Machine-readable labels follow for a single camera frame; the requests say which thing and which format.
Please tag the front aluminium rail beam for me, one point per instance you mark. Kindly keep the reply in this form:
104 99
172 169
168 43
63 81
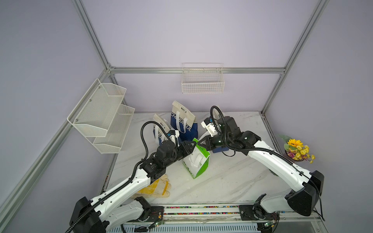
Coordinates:
221 218

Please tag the white wire wall basket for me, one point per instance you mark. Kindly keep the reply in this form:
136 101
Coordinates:
202 78

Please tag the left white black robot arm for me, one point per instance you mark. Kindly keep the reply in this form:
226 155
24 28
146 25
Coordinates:
101 213

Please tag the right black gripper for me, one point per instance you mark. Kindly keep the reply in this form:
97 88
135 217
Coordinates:
204 145

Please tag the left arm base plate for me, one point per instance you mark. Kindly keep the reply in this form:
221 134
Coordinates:
151 214

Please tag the blue beige tote bag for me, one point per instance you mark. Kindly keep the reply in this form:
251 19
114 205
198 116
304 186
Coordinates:
217 150
184 121
160 131

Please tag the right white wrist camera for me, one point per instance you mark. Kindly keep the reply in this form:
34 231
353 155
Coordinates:
209 126

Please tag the green white takeout bag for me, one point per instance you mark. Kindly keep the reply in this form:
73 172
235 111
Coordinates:
197 162

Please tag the aluminium frame rails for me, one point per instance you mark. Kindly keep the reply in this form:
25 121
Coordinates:
23 189

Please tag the white two-tier mesh shelf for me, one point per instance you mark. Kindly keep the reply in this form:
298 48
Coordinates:
102 117

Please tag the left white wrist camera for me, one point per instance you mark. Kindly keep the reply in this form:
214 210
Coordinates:
174 136

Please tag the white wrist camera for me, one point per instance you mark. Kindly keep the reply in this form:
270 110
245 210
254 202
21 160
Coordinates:
209 126
174 136

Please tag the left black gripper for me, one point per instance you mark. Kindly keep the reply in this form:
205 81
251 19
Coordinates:
184 147

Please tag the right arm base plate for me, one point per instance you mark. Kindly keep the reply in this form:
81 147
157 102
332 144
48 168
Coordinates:
250 212

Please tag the sunflower bouquet in vase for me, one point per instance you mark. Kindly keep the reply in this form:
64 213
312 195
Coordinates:
296 150

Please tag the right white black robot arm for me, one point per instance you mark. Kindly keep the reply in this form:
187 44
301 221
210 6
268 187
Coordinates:
305 187

